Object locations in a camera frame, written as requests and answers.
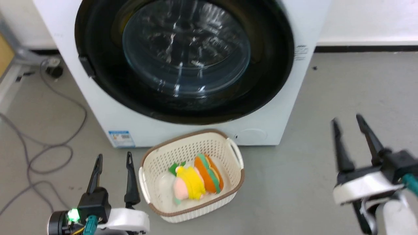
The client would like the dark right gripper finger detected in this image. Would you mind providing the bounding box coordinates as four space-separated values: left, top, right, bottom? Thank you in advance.
331 118 355 173
356 114 392 165

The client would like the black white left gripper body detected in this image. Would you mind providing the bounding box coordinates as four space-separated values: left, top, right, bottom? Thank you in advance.
77 187 150 234

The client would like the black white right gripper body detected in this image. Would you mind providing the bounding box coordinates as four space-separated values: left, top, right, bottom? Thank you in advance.
332 150 418 205

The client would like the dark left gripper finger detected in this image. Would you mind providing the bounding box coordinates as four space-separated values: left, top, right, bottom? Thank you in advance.
124 151 141 209
86 154 104 194

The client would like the white front-load washing machine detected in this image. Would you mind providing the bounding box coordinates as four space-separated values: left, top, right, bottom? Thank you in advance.
33 0 332 148

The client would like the round black glass washer door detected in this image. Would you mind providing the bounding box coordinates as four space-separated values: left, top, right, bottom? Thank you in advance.
74 0 295 125

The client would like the black door latch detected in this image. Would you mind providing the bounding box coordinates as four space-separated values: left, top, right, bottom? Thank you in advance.
78 55 96 78

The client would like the blue energy label sticker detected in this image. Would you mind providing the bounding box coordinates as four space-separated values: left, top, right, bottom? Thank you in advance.
108 131 136 148

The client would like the green felt toy piece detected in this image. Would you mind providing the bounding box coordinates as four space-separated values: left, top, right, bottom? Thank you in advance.
168 161 186 175

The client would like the yellow pink plush doll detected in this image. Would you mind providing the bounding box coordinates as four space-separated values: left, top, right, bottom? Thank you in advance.
173 165 207 205

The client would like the orange green burger plush toy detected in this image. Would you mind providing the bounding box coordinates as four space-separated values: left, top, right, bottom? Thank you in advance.
194 153 224 194

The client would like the round white filter cover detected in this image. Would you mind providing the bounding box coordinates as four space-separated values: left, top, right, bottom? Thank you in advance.
240 128 268 144

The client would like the cream plastic laundry basket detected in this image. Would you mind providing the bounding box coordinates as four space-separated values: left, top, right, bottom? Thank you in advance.
138 129 245 224

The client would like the black printed text sticker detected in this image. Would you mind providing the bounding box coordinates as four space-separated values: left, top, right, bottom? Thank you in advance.
294 45 309 61

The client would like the black power plug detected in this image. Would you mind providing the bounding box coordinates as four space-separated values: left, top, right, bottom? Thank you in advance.
46 65 64 79

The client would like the teal left gripper cable connector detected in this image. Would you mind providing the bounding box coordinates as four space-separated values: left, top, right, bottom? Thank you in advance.
83 215 98 235

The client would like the teal gripper cable connector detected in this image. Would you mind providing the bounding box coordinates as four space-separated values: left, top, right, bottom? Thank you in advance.
402 174 418 197
83 215 98 235

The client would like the teal right gripper cable connector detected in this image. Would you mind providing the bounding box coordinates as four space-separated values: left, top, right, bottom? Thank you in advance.
402 174 418 197

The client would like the grey looped floor cable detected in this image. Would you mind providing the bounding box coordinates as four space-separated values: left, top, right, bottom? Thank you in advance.
26 58 88 175

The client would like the grey metal frame furniture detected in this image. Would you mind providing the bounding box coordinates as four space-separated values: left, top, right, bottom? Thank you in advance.
0 15 44 79

